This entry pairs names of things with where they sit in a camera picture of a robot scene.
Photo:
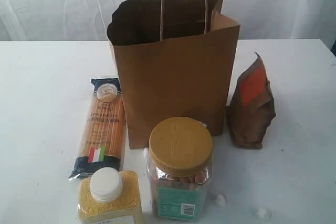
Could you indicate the white crumb behind jar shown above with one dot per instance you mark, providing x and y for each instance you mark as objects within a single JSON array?
[{"x": 145, "y": 152}]

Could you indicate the yellow millet bottle white cap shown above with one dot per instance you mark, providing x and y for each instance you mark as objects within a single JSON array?
[{"x": 110, "y": 196}]

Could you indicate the clear jar with yellow lid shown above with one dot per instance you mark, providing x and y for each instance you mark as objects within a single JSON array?
[{"x": 179, "y": 168}]

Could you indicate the white crumb near jar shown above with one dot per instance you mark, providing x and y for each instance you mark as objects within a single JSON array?
[{"x": 220, "y": 200}]

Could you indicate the spaghetti packet with Italian flag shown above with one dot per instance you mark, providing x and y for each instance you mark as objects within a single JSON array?
[{"x": 102, "y": 144}]

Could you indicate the white crumb at front right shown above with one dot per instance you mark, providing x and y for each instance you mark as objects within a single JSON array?
[{"x": 263, "y": 214}]

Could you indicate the brown pouch with orange label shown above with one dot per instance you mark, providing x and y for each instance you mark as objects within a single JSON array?
[{"x": 252, "y": 108}]

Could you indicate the large brown paper bag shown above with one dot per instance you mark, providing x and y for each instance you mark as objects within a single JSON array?
[{"x": 173, "y": 58}]

